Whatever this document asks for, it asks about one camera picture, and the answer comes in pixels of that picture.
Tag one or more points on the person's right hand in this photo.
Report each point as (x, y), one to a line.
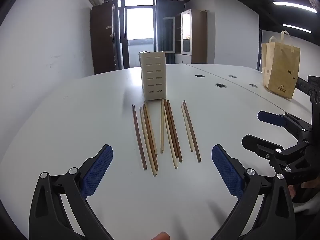
(292, 192)

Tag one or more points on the person's left hand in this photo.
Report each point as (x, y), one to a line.
(160, 236)

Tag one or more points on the cream slotted utensil holder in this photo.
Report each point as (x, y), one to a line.
(153, 77)

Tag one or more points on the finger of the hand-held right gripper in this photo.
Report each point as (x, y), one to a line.
(260, 145)
(268, 117)

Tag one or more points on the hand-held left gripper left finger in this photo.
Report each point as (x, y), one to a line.
(98, 170)

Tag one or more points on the dark brown tall cabinet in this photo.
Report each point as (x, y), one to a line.
(102, 40)

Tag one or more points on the long ceiling light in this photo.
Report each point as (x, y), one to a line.
(297, 28)
(295, 6)

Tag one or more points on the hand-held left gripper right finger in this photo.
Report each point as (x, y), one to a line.
(227, 172)

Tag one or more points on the glass balcony door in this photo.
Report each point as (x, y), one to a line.
(138, 30)

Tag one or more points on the brown glass-door cabinet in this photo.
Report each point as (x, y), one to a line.
(197, 35)

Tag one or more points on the dark blue curtain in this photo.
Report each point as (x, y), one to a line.
(160, 30)

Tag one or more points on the brown paper shopping bag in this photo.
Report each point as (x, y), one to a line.
(280, 67)

